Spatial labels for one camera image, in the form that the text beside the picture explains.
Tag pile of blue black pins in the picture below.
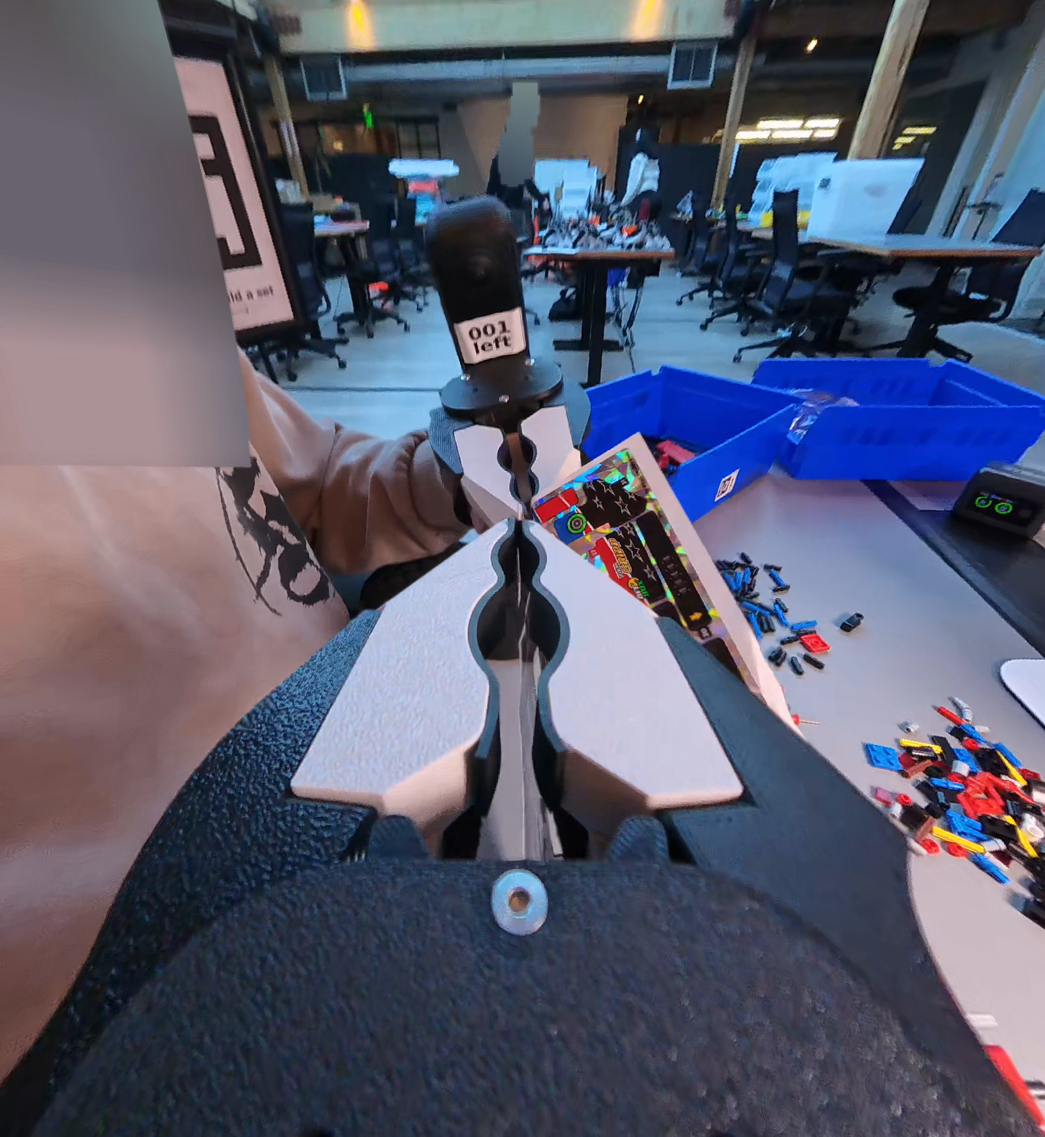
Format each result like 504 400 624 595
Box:
716 553 829 678

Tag person's torso beige hoodie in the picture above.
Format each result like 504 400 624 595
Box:
0 462 350 1103

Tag blue plastic bin white label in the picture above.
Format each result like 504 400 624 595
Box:
580 366 803 522

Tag holographic sticker sheet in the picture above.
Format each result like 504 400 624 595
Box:
513 432 796 858

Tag black office chair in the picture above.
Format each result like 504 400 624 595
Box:
893 187 1045 362
734 189 854 362
334 200 412 339

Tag person's left forearm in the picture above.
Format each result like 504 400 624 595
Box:
238 351 474 570

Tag partly built lego car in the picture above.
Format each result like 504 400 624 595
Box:
982 1043 1045 1137

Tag wooden top standing desk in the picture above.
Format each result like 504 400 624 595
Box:
806 233 1045 358
522 244 676 387

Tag black device green lights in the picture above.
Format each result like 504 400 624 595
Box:
950 460 1045 540

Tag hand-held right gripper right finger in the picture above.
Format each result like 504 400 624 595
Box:
522 521 745 861

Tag small clear plastic bag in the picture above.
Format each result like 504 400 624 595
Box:
787 395 861 442

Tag pile of mixed lego bricks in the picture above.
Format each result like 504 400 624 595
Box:
864 697 1045 941

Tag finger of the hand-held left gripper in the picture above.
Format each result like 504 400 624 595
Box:
454 425 523 534
520 404 586 521

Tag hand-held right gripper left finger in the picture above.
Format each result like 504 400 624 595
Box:
290 518 519 861

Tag white sign black code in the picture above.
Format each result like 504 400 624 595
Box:
174 55 303 337

